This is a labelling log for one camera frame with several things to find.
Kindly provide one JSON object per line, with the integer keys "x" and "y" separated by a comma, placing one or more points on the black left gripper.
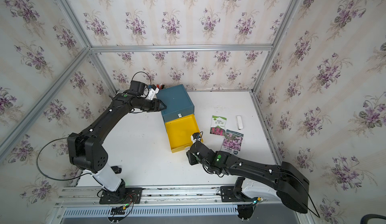
{"x": 156, "y": 107}

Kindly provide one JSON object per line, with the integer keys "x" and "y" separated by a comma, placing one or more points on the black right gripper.
{"x": 190, "y": 157}

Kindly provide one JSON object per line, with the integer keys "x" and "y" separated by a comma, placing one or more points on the yellow drawer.
{"x": 179, "y": 132}

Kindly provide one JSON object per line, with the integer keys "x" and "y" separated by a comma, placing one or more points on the green white seed bag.
{"x": 218, "y": 125}

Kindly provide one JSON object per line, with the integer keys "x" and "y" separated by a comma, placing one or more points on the purple flower seed bag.
{"x": 232, "y": 142}

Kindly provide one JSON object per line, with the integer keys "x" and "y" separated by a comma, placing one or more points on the teal drawer cabinet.
{"x": 177, "y": 101}

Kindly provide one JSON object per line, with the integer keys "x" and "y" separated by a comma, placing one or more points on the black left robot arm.
{"x": 86, "y": 149}

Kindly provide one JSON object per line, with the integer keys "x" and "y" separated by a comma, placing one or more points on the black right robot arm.
{"x": 290, "y": 184}

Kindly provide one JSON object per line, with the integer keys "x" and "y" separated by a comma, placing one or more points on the red pens in cup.
{"x": 157, "y": 87}

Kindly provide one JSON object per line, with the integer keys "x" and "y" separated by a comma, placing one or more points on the white small device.
{"x": 239, "y": 122}

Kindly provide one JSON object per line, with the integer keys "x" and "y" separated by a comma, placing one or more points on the black object on table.
{"x": 116, "y": 169}

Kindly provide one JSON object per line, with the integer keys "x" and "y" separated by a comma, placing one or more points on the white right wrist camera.
{"x": 196, "y": 137}

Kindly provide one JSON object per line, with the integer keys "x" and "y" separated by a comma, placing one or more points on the aluminium mounting rail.
{"x": 87, "y": 193}

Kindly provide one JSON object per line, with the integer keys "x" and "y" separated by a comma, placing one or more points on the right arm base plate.
{"x": 228, "y": 194}

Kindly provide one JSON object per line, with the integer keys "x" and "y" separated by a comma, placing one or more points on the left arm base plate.
{"x": 129, "y": 195}

